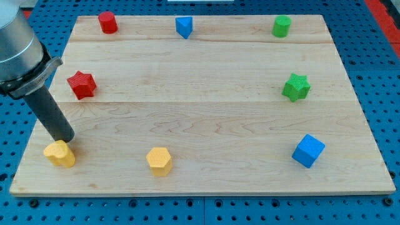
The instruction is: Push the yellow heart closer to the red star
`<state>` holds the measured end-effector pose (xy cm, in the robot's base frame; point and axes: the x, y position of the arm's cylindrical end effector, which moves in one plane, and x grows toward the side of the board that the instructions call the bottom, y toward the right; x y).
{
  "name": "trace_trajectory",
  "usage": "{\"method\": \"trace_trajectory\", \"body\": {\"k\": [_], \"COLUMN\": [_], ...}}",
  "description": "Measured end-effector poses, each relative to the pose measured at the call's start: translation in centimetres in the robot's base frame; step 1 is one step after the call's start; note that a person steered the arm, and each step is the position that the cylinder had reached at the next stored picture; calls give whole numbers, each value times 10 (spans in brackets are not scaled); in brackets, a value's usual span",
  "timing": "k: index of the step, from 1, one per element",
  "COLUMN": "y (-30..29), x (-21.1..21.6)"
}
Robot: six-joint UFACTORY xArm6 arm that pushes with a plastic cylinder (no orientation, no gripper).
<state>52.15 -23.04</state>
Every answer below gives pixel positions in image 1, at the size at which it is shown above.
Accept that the yellow hexagon block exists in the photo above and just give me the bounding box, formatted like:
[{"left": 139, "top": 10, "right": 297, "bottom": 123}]
[{"left": 146, "top": 147, "right": 173, "bottom": 177}]

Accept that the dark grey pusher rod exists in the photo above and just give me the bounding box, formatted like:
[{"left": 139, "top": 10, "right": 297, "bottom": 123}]
[{"left": 24, "top": 85, "right": 74, "bottom": 143}]

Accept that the yellow heart block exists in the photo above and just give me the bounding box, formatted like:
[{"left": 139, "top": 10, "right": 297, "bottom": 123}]
[{"left": 43, "top": 140, "right": 76, "bottom": 168}]

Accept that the red cylinder block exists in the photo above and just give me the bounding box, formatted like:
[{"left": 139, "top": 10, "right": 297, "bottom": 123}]
[{"left": 98, "top": 11, "right": 118, "bottom": 34}]

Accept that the light wooden board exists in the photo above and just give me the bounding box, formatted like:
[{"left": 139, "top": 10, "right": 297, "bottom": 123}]
[{"left": 9, "top": 15, "right": 396, "bottom": 197}]

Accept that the blue cube block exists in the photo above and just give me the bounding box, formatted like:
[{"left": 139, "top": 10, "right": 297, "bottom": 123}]
[{"left": 292, "top": 134, "right": 326, "bottom": 168}]

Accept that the green cylinder block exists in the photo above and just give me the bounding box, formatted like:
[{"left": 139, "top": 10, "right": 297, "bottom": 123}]
[{"left": 272, "top": 15, "right": 291, "bottom": 38}]

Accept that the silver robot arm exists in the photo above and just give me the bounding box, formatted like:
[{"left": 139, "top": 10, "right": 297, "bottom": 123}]
[{"left": 1, "top": 0, "right": 63, "bottom": 99}]

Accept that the green star block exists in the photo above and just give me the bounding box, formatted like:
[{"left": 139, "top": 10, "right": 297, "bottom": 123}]
[{"left": 281, "top": 73, "right": 311, "bottom": 102}]

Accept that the red star block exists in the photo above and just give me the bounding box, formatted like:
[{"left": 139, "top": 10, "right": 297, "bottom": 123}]
[{"left": 67, "top": 71, "right": 97, "bottom": 100}]

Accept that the blue triangle block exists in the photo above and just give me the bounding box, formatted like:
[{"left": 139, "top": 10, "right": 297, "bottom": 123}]
[{"left": 175, "top": 16, "right": 193, "bottom": 39}]

